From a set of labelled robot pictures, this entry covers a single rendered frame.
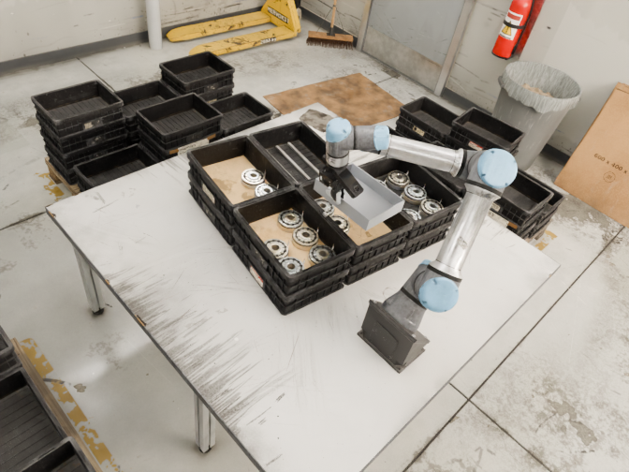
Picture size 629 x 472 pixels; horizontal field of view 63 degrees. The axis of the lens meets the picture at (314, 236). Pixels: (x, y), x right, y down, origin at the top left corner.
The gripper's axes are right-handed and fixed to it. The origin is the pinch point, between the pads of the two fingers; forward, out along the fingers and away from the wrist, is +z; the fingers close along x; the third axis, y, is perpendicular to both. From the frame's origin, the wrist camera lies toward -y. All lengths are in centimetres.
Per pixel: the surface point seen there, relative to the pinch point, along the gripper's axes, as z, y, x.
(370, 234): 28.7, -5.2, -13.0
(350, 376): 30, -38, 37
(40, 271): 89, 134, 88
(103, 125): 58, 167, 13
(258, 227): 21.0, 26.6, 18.3
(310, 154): 34, 47, -33
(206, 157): 19, 69, 9
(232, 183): 23, 53, 9
